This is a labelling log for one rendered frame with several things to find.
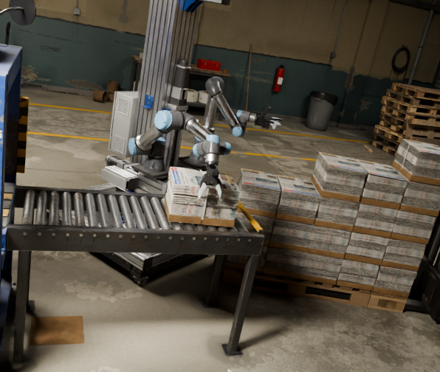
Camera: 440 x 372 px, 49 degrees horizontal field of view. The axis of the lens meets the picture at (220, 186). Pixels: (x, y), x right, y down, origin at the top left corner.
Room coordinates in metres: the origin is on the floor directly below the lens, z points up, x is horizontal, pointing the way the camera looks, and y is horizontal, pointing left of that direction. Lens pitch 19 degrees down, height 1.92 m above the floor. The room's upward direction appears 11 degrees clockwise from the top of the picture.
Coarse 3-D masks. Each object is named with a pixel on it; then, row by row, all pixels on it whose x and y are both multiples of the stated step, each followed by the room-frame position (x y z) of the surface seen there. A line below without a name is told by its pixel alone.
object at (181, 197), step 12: (180, 168) 2.72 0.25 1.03; (168, 180) 2.73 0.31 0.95; (180, 180) 2.53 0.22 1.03; (192, 180) 2.57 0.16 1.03; (168, 192) 2.65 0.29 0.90; (180, 192) 2.47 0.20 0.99; (192, 192) 2.48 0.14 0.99; (168, 204) 2.57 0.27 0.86; (180, 204) 2.48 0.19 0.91; (192, 204) 2.49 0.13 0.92
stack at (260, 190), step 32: (256, 192) 3.31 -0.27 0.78; (288, 192) 3.32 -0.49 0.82; (288, 224) 3.33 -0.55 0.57; (352, 224) 3.36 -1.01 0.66; (384, 224) 3.37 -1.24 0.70; (224, 256) 3.49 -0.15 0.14; (288, 256) 3.33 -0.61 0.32; (320, 256) 3.35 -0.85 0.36; (256, 288) 3.32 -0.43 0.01; (288, 288) 3.33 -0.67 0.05; (320, 288) 3.35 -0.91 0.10; (352, 288) 3.50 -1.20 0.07
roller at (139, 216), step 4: (132, 196) 2.73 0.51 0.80; (136, 196) 2.75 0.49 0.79; (132, 200) 2.68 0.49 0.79; (136, 200) 2.68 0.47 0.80; (132, 204) 2.63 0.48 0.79; (136, 204) 2.62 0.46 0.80; (132, 208) 2.60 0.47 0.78; (136, 208) 2.57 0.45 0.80; (140, 208) 2.59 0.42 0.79; (136, 212) 2.53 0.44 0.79; (140, 212) 2.53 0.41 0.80; (136, 216) 2.48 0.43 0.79; (140, 216) 2.46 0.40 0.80; (136, 220) 2.45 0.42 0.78; (140, 220) 2.42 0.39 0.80; (144, 220) 2.43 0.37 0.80; (140, 224) 2.37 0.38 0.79; (144, 224) 2.37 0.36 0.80; (144, 228) 2.33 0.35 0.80
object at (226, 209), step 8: (224, 176) 2.74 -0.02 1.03; (224, 184) 2.61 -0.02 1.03; (232, 184) 2.64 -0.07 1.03; (216, 192) 2.51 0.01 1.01; (224, 192) 2.52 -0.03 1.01; (232, 192) 2.54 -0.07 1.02; (216, 200) 2.52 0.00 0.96; (224, 200) 2.53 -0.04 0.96; (232, 200) 2.54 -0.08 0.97; (216, 208) 2.53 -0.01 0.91; (224, 208) 2.54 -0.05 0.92; (232, 208) 2.54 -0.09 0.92; (208, 216) 2.52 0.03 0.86; (216, 216) 2.53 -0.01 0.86; (224, 216) 2.54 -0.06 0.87; (232, 216) 2.55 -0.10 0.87
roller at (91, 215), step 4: (88, 196) 2.60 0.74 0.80; (92, 196) 2.62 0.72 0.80; (88, 200) 2.55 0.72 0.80; (92, 200) 2.56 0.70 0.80; (88, 204) 2.50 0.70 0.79; (92, 204) 2.50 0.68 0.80; (88, 208) 2.45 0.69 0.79; (92, 208) 2.45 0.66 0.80; (88, 212) 2.41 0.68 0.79; (92, 212) 2.40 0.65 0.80; (88, 216) 2.37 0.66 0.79; (92, 216) 2.35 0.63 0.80; (96, 216) 2.37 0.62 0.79; (88, 220) 2.33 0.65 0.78; (92, 220) 2.30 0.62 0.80; (96, 220) 2.32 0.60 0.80; (88, 224) 2.30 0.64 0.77; (92, 224) 2.25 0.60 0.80; (96, 224) 2.27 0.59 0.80
